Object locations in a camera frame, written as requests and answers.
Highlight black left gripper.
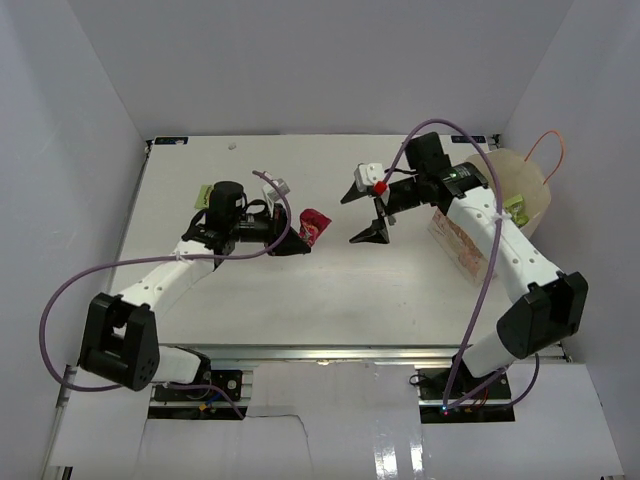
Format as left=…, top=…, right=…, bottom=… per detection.
left=229, top=203, right=310, bottom=257

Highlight pink snack packet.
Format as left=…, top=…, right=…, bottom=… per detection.
left=299, top=208, right=332, bottom=247

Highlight green snack packet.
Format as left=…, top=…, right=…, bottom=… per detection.
left=194, top=185, right=213, bottom=210
left=503, top=194, right=529, bottom=228

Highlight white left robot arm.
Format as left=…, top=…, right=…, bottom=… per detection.
left=79, top=178, right=311, bottom=399

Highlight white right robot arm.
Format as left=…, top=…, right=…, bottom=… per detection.
left=341, top=132, right=589, bottom=399

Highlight blue label right corner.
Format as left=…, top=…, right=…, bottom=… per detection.
left=451, top=135, right=487, bottom=144

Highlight blue label corner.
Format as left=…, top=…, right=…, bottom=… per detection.
left=153, top=136, right=189, bottom=145
left=451, top=135, right=487, bottom=144

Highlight blue label left corner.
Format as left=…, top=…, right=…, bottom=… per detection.
left=153, top=136, right=189, bottom=145

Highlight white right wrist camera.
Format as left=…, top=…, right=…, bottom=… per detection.
left=354, top=163, right=388, bottom=197

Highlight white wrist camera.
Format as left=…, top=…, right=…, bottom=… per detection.
left=354, top=163, right=388, bottom=197
left=262, top=172, right=290, bottom=215

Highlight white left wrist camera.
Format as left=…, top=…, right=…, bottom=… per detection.
left=262, top=172, right=290, bottom=215

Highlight aluminium front rail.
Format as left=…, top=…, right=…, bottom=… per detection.
left=186, top=345, right=458, bottom=361

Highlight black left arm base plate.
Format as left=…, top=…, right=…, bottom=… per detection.
left=148, top=369, right=247, bottom=421

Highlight printed paper bag orange handles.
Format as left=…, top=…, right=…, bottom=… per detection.
left=428, top=148, right=552, bottom=286

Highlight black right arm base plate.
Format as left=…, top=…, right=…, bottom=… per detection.
left=408, top=368, right=515, bottom=425

